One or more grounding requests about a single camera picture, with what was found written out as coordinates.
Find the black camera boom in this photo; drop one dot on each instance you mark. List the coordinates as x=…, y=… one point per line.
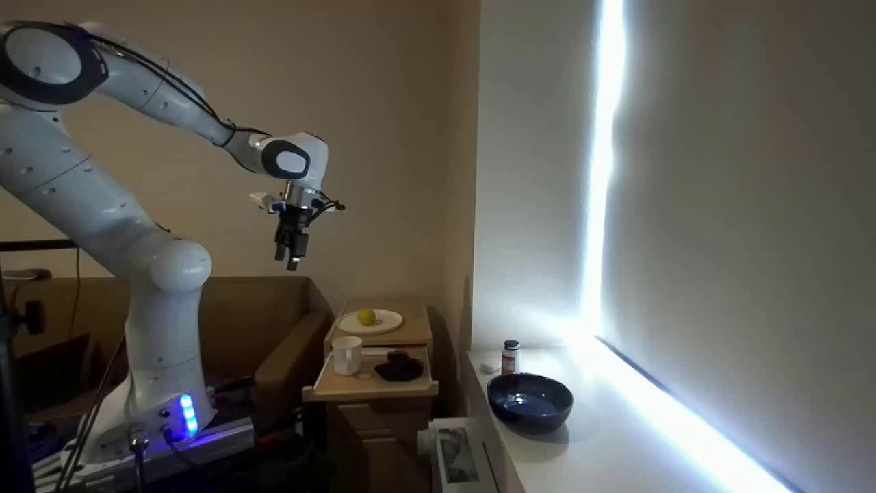
x=37, y=245

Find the yellow lemon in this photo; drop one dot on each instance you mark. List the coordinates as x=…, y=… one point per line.
x=365, y=317

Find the brown leather armchair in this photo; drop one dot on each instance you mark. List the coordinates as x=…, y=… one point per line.
x=255, y=317

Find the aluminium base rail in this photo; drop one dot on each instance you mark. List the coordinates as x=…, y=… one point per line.
x=138, y=456

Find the dark knitted cloth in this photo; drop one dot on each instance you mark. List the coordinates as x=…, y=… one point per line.
x=397, y=368

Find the white ceramic cup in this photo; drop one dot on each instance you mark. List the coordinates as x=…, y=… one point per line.
x=346, y=356

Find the black tripod stand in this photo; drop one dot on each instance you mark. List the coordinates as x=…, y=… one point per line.
x=12, y=391

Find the dark blue bowl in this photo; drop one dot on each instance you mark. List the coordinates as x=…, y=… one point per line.
x=528, y=400

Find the white roller window blind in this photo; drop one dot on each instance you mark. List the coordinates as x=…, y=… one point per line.
x=747, y=209
x=535, y=165

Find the small bottle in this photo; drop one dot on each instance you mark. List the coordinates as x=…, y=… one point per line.
x=510, y=356

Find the white round plate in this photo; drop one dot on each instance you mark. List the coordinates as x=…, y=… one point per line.
x=387, y=320

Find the pull-out wooden tray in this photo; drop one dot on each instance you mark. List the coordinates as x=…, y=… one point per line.
x=365, y=387

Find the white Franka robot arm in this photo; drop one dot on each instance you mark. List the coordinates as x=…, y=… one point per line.
x=153, y=275

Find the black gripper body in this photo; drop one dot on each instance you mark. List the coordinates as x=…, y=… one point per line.
x=296, y=223

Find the light wooden drawer cabinet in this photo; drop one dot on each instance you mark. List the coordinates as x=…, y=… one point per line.
x=415, y=324

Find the white window sill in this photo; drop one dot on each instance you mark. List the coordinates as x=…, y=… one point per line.
x=604, y=446

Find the black robot table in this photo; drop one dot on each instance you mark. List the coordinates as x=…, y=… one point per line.
x=274, y=460

